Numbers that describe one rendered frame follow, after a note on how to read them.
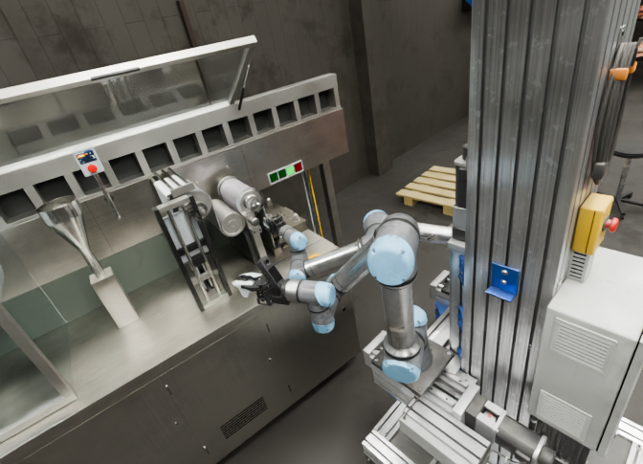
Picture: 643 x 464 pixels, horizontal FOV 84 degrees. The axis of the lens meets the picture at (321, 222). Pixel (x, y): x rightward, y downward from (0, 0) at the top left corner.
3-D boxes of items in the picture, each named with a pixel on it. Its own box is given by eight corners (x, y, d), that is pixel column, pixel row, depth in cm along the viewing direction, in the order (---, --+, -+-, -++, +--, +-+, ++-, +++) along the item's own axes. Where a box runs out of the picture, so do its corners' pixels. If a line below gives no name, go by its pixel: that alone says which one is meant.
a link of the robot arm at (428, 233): (480, 260, 161) (362, 245, 158) (469, 242, 174) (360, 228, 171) (491, 237, 155) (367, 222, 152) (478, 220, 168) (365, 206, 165)
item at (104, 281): (114, 335, 162) (44, 230, 134) (110, 319, 173) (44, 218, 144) (145, 319, 168) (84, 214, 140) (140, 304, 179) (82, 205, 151)
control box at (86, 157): (85, 178, 133) (72, 153, 128) (84, 174, 138) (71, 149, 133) (105, 171, 136) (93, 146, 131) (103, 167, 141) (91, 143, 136)
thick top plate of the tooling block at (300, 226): (283, 241, 192) (281, 232, 189) (252, 219, 222) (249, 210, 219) (307, 229, 199) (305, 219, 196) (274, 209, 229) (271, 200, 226)
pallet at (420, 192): (547, 193, 367) (549, 183, 362) (509, 233, 321) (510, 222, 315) (436, 172, 457) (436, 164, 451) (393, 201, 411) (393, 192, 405)
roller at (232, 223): (226, 240, 175) (218, 219, 169) (208, 223, 194) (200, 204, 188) (247, 230, 180) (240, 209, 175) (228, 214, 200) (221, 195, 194)
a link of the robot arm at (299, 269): (399, 255, 147) (295, 292, 158) (395, 240, 157) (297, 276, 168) (389, 233, 142) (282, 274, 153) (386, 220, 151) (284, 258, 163)
